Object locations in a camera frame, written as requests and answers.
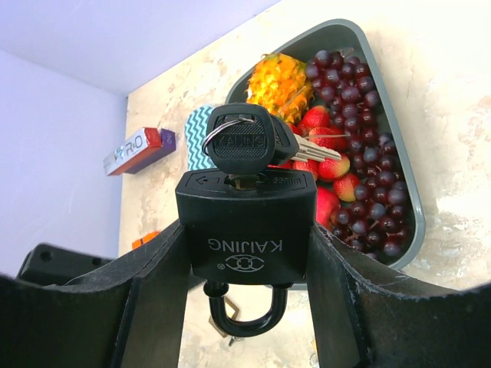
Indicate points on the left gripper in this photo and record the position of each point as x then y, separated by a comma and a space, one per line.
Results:
48, 264

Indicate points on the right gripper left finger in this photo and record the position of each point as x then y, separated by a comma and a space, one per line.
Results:
128, 313

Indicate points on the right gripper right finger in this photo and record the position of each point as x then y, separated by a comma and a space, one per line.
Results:
366, 314

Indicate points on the black Kaijing padlock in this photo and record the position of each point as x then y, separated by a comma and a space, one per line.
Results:
253, 236

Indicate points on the black head keys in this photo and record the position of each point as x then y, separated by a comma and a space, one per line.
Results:
243, 139

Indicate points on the large brass padlock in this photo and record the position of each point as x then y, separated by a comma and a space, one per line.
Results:
232, 311

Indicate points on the orange razor package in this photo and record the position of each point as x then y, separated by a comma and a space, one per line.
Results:
144, 239

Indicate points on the purple grape bunch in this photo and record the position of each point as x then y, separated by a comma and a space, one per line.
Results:
376, 223

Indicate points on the purple white toothpaste box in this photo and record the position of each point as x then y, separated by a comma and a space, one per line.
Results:
142, 149

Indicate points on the strawberry pile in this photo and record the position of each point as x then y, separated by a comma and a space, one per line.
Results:
321, 152

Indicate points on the orange pineapple toy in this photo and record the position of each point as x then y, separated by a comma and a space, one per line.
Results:
280, 85

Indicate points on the grey fruit tray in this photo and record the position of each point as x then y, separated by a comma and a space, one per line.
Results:
345, 35

